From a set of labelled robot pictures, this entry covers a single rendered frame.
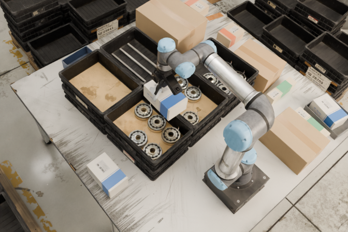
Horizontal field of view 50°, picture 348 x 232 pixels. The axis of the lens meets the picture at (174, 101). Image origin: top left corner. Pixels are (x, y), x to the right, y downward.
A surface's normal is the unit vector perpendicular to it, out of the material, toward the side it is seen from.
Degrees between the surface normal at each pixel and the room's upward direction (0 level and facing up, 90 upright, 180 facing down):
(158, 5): 0
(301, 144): 0
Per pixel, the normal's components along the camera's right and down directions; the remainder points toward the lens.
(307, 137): 0.08, -0.58
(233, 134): -0.74, 0.42
